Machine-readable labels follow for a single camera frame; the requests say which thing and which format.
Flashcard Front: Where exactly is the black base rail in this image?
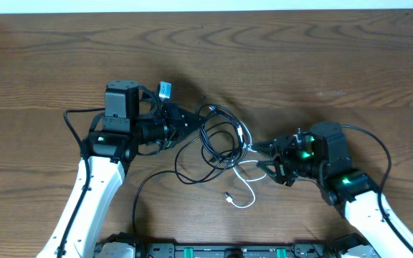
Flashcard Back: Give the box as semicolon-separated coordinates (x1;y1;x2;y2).
93;232;379;258

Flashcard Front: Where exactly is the thin black cable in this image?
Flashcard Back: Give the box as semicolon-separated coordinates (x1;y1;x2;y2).
131;95;250;237

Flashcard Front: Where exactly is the white usb cable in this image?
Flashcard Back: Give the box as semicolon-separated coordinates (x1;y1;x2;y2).
223;121;268;209

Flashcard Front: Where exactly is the left camera black cable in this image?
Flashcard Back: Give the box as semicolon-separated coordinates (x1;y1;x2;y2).
55;107;107;258

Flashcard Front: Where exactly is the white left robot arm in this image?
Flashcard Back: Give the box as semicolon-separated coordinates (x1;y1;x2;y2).
39;80;206;257

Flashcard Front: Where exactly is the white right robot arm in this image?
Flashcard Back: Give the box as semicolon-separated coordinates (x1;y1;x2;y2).
252;122;413;257

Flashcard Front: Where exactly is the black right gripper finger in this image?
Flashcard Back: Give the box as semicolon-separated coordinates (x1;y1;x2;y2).
256;160;283;183
251;138;281;156

